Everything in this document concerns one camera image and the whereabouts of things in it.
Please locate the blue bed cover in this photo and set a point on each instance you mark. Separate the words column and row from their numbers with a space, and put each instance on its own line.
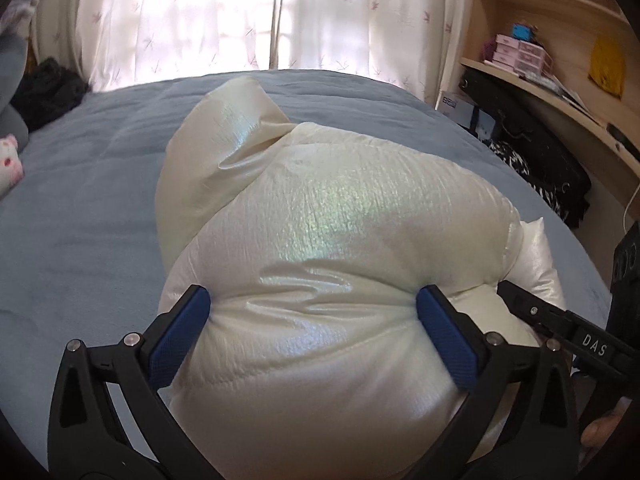
column 85, row 220

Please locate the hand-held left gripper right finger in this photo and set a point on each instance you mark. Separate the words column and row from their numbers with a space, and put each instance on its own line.
column 447, row 340

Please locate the papers on desk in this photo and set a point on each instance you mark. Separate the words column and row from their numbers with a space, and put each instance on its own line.
column 560, row 90

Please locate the small blue box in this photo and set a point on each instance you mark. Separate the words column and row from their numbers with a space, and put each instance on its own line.
column 522, row 32

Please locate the white puffy jacket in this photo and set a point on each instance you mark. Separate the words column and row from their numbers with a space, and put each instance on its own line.
column 340, row 240

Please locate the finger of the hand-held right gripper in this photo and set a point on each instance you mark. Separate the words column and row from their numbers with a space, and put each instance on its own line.
column 535, row 310

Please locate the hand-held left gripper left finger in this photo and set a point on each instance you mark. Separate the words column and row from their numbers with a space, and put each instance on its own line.
column 177, row 340

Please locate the zebra striped cloth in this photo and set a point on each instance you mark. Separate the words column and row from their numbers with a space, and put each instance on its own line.
column 515, row 157

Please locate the pink drawer organizer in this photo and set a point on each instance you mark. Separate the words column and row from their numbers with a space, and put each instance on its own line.
column 525, row 55

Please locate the pink white cat plush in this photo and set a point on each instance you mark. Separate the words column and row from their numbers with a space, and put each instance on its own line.
column 9, row 162

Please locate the black fuzzy cloth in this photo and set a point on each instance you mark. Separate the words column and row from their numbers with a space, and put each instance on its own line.
column 47, row 92

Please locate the yellow cloth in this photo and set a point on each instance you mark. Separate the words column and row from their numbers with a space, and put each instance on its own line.
column 607, row 67

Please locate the person's right hand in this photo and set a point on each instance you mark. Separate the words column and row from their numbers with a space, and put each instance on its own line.
column 602, row 427

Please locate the printed cardboard box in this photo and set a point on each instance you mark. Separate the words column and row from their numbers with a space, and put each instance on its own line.
column 462, row 112

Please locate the folded floral quilt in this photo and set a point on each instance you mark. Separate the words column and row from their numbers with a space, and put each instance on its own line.
column 17, row 10

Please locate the black bag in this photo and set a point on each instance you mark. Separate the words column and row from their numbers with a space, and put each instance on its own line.
column 540, row 155

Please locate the wooden bookshelf desk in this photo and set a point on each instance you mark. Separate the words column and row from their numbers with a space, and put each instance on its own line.
column 565, row 10

